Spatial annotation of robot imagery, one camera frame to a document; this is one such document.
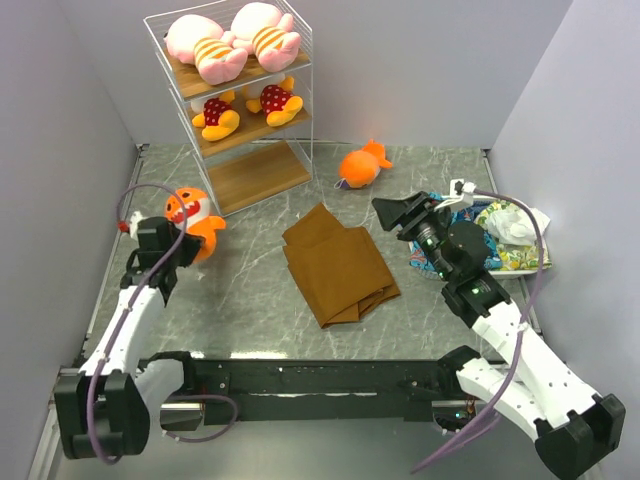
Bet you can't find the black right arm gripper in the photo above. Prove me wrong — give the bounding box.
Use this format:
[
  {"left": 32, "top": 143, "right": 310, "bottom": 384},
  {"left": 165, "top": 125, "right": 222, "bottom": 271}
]
[{"left": 370, "top": 191, "right": 454, "bottom": 282}]

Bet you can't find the orange shark plush toy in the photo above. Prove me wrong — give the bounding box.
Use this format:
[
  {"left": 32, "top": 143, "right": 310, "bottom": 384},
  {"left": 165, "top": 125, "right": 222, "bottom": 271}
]
[{"left": 164, "top": 187, "right": 227, "bottom": 263}]

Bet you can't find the orange goldfish plush toy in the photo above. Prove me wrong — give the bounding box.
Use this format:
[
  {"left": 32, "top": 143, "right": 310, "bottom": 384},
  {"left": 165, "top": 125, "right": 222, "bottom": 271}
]
[{"left": 334, "top": 139, "right": 393, "bottom": 189}]

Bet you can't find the yellow frog plush polka dress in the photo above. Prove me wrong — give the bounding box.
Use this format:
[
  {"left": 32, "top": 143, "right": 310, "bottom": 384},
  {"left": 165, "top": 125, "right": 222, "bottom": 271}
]
[{"left": 190, "top": 90, "right": 240, "bottom": 142}]

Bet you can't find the pink striped plush pig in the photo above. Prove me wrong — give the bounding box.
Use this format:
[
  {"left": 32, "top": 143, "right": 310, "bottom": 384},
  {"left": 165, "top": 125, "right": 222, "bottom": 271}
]
[
  {"left": 165, "top": 14, "right": 248, "bottom": 86},
  {"left": 230, "top": 2, "right": 302, "bottom": 73}
]

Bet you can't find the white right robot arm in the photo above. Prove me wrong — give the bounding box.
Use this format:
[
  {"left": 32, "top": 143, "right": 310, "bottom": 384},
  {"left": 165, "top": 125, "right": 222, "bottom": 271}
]
[{"left": 372, "top": 192, "right": 626, "bottom": 479}]

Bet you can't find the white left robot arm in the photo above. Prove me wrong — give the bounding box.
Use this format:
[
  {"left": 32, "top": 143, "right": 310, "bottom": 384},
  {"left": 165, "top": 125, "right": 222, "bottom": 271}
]
[{"left": 54, "top": 217, "right": 203, "bottom": 464}]

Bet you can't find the blue patterned cloth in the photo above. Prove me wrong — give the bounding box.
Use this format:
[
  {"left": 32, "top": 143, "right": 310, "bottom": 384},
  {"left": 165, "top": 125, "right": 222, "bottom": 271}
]
[{"left": 408, "top": 198, "right": 503, "bottom": 279}]

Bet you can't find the brown folded cloth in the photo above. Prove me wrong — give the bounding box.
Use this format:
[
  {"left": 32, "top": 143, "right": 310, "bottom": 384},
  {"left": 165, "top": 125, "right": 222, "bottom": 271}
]
[{"left": 283, "top": 203, "right": 401, "bottom": 329}]

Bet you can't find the white crumpled cloth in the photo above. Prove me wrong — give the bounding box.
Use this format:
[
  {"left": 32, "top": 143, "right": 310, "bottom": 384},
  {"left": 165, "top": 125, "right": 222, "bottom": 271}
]
[{"left": 484, "top": 204, "right": 537, "bottom": 246}]

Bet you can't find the floral yellow green cloth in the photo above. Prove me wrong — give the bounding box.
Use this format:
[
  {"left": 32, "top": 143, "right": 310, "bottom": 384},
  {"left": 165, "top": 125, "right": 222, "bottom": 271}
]
[{"left": 476, "top": 200, "right": 552, "bottom": 272}]

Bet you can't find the white laundry tray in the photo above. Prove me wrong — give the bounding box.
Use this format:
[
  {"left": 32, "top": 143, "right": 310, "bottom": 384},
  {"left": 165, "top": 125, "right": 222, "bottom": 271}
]
[{"left": 414, "top": 193, "right": 551, "bottom": 281}]

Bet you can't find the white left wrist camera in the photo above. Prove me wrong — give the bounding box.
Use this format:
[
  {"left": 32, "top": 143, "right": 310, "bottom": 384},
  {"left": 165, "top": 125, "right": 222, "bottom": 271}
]
[{"left": 117, "top": 211, "right": 145, "bottom": 241}]

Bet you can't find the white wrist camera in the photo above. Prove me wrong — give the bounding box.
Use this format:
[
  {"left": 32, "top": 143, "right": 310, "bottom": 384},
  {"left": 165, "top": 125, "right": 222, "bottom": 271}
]
[
  {"left": 117, "top": 211, "right": 145, "bottom": 241},
  {"left": 448, "top": 179, "right": 476, "bottom": 208}
]

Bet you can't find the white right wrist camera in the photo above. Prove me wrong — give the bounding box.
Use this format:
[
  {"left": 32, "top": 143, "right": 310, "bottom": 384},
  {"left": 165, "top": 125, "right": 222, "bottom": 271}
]
[{"left": 448, "top": 179, "right": 476, "bottom": 208}]

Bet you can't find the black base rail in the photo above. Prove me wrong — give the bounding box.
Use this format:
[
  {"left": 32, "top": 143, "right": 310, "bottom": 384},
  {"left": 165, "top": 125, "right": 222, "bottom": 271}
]
[{"left": 176, "top": 359, "right": 470, "bottom": 425}]

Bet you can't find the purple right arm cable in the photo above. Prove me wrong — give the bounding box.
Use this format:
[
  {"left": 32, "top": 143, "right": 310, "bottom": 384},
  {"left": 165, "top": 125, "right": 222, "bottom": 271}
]
[{"left": 410, "top": 188, "right": 546, "bottom": 474}]

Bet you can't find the white wire wooden shelf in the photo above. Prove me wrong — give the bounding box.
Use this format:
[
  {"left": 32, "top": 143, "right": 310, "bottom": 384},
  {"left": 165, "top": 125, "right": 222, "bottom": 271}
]
[{"left": 144, "top": 1, "right": 314, "bottom": 216}]

